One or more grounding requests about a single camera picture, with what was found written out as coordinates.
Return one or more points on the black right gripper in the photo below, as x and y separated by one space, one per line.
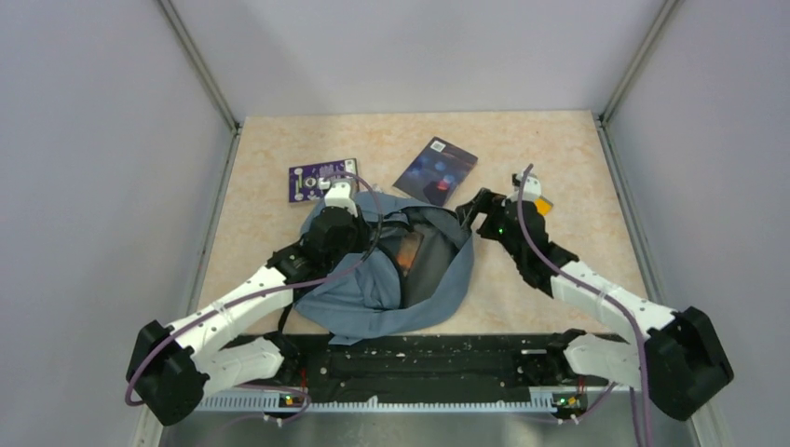
485 201

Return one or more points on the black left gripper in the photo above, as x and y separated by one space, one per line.
362 228

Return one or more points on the dark blue paperback book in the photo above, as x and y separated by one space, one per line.
436 173

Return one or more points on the purple cover book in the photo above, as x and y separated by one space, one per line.
304 180

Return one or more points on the brown cover book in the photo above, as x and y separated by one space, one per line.
408 250

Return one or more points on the blue grey backpack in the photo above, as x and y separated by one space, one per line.
373 298

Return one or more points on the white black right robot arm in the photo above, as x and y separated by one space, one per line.
675 356

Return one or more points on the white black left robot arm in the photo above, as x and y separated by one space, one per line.
175 366

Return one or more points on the yellow grey eraser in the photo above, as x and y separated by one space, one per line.
543 205

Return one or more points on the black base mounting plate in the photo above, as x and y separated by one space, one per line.
424 369

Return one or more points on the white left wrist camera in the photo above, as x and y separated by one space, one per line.
339 192

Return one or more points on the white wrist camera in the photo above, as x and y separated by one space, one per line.
528 187
339 192

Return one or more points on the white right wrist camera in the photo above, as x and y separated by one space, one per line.
528 187

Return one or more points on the aluminium front rail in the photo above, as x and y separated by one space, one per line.
282 400

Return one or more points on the metal frame rail left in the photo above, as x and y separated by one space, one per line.
211 190

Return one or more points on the metal frame rail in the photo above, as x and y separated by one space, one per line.
211 190
673 132

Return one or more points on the metal frame rail right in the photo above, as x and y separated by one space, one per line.
673 132

